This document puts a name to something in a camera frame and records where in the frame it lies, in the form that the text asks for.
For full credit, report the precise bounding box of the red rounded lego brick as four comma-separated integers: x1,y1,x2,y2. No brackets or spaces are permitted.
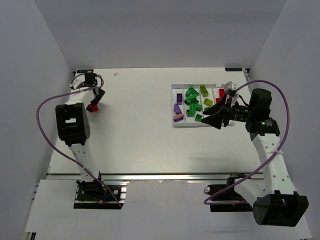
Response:
86,104,99,113

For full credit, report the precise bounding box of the right blue table sticker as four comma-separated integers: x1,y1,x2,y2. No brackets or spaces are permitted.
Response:
224,67,243,72

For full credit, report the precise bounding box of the green lego brick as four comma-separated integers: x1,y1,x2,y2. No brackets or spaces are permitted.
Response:
194,114,202,122

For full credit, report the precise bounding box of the green square lego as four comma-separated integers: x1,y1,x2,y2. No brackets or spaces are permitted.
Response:
186,110,194,117

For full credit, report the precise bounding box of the green long lego plate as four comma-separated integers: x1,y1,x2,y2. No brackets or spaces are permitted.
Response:
187,103,196,115

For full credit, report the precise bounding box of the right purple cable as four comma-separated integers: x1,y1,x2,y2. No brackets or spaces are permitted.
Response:
202,79,290,205

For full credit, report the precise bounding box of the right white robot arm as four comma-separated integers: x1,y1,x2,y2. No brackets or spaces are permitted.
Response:
201,88,309,227

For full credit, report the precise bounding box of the blue table sticker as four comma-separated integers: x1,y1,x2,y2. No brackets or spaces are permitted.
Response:
76,69,94,74
224,67,243,72

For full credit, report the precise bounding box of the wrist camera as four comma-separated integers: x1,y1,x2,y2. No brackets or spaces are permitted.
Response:
69,74,85,91
223,81,239,107

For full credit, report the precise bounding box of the white divided tray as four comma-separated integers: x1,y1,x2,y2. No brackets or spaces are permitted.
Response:
171,82,236,128

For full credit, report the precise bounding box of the lime and green lego stack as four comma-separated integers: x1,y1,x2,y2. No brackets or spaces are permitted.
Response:
199,85,209,98

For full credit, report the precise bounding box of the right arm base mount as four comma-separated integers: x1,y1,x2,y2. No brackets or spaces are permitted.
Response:
203,174,253,213

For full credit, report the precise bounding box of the left blue table sticker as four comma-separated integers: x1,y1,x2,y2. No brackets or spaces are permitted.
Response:
76,69,94,74

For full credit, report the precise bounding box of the red curved lego brick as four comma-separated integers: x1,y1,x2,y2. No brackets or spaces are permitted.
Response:
218,88,225,98

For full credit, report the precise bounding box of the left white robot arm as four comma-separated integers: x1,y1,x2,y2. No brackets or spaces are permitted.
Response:
55,70,105,184

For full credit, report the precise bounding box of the purple curved lego brick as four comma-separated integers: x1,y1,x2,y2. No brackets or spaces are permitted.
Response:
173,103,182,115

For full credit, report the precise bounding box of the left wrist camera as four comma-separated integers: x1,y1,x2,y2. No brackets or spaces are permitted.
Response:
69,74,85,91

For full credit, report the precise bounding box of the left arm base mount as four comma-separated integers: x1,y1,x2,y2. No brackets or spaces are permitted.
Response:
73,180,124,210

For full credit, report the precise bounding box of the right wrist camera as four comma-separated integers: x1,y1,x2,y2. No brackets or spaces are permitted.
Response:
223,81,239,107

